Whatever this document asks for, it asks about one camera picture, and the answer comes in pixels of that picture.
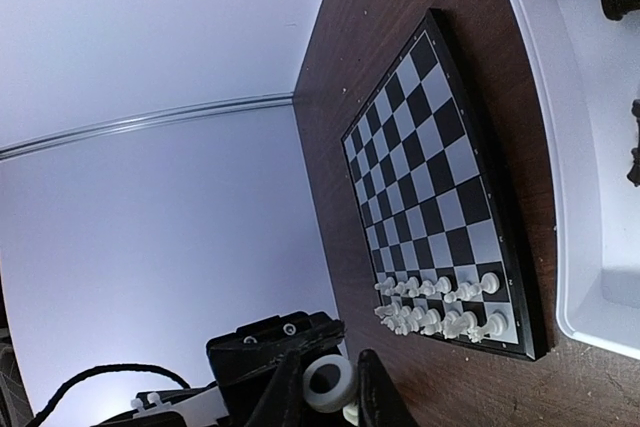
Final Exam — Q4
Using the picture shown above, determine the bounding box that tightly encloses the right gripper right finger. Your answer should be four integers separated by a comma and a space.
357, 349, 415, 427

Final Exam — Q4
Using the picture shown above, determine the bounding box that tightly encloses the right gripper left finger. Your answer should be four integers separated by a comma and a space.
245, 351, 303, 427

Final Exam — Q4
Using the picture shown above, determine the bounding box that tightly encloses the white chess knight piece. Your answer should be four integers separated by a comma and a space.
442, 311, 478, 339

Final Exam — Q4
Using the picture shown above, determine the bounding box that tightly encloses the black white chessboard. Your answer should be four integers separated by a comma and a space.
342, 9, 549, 361

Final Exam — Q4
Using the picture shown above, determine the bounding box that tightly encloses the white chess pawn piece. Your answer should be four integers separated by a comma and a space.
480, 272, 501, 295

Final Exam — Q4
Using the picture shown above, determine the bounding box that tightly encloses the black chess piece lone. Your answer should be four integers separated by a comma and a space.
625, 96, 640, 186

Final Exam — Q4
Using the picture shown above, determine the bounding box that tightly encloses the white plastic tray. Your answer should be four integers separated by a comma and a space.
510, 0, 639, 358

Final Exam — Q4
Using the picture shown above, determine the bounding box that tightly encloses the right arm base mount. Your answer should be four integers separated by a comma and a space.
206, 311, 345, 426

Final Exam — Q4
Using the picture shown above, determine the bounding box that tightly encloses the right black cable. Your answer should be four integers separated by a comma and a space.
29, 362, 194, 427

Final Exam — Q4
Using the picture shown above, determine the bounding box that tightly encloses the left aluminium frame post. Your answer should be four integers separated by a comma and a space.
1, 93, 293, 161

